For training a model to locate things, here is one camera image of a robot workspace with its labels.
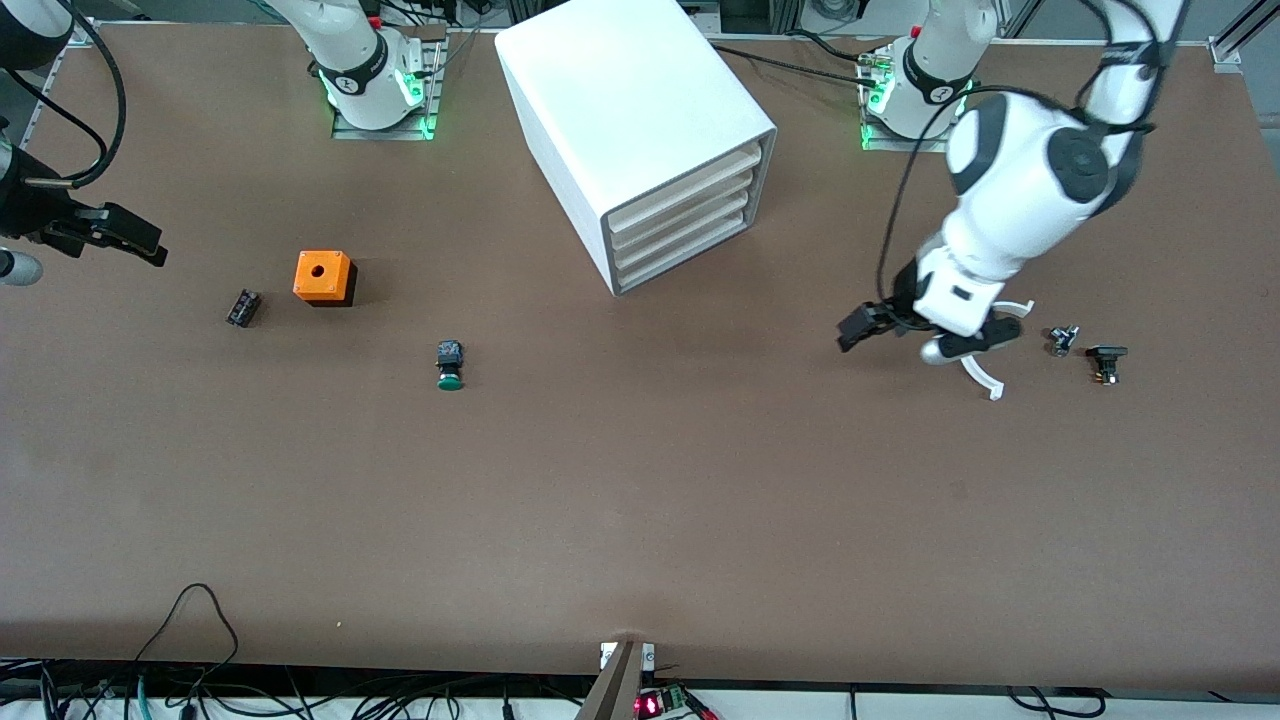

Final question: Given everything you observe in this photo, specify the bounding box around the white plastic drawer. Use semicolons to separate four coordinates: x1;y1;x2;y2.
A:
610;165;766;258
608;140;769;238
612;188;761;276
615;208;753;293

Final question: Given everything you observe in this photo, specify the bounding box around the white drawer cabinet housing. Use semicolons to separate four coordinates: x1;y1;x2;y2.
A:
495;0;778;297

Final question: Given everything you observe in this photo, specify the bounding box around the circuit board with red light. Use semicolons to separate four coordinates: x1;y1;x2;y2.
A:
633;683;693;719

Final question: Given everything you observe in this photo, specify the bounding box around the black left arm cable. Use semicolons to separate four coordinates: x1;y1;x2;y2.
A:
877;0;1166;306

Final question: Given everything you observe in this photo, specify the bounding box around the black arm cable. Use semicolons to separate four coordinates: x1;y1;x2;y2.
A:
877;0;1166;306
5;0;128;191

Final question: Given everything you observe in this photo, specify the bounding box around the white plastic half ring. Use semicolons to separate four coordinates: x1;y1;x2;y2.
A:
958;300;1036;402

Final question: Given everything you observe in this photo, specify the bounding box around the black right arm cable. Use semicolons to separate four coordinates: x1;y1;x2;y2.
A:
5;0;128;191

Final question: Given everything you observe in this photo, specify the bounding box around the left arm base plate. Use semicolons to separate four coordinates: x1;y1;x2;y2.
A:
860;45;967;154

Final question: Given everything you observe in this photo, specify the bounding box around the orange button enclosure box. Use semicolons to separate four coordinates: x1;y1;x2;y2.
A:
293;250;358;307

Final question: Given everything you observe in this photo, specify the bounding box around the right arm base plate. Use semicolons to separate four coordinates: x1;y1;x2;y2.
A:
332;25;448;141

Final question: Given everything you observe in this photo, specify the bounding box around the black cable on table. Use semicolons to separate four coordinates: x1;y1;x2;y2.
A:
712;42;886;89

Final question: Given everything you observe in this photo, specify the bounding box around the black looped cable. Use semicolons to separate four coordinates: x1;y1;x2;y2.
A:
135;583;241;691

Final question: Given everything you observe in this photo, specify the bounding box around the grey metal mount bar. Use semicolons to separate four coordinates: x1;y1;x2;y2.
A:
575;640;646;720

